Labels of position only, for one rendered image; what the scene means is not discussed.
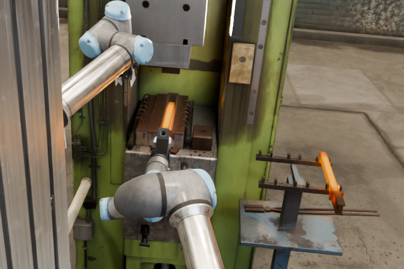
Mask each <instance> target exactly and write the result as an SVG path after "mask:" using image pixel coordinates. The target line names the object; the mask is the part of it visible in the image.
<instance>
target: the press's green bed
mask: <svg viewBox="0 0 404 269"><path fill-rule="evenodd" d="M124 255H125V256H126V269H187V266H186V262H185V257H184V254H183V250H182V245H181V243H174V242H166V241H151V240H147V238H146V239H143V237H142V240H136V239H128V238H125V239H124Z"/></svg>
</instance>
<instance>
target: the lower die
mask: <svg viewBox="0 0 404 269"><path fill-rule="evenodd" d="M170 94H175V95H177V97H176V103H175V107H174V112H173V118H172V122H171V128H170V138H171V139H172V140H173V141H174V147H176V148H180V149H183V143H184V137H185V128H186V127H185V126H181V128H179V126H180V125H182V124H185V125H186V121H183V122H182V123H181V124H180V121H181V120H186V119H187V117H183V118H182V119H180V118H181V117H182V116H184V115H186V116H187V113H183V115H181V113H182V112H187V111H188V110H187V109H184V110H183V111H182V109H183V108H184V107H188V105H184V104H188V101H186V102H184V101H185V100H189V96H188V95H179V94H178V93H170V92H169V93H168V94H157V95H150V96H151V99H150V103H148V108H147V110H146V107H144V110H145V111H146V115H145V112H144V111H143V112H142V113H143V114H144V116H145V118H144V119H143V115H141V118H142V119H143V124H142V120H141V119H140V121H139V123H138V126H137V129H136V137H135V145H139V146H147V147H149V145H150V141H151V140H152V139H153V138H155V137H156V136H157V131H158V128H159V127H162V125H163V123H164V118H165V112H166V109H167V105H168V100H169V97H170ZM147 102H148V99H147ZM183 102H184V104H183ZM183 105H184V107H182V106H183Z"/></svg>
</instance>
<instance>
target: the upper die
mask: <svg viewBox="0 0 404 269"><path fill-rule="evenodd" d="M152 44H153V55H152V58H151V60H149V62H148V63H146V64H139V65H150V66H158V67H172V68H186V69H189V62H190V58H191V50H192V45H188V40H186V39H184V41H183V44H172V43H158V42H152Z"/></svg>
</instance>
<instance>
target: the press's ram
mask: <svg viewBox="0 0 404 269"><path fill-rule="evenodd" d="M126 4H127V5H128V6H129V8H130V15H131V27H132V34H133V35H140V36H141V37H143V36H145V37H146V38H148V39H149V40H150V41H151V42H158V43H172V44H183V41H184V39H186V40H188V45H193V46H203V45H204V32H205V24H206V11H207V0H126Z"/></svg>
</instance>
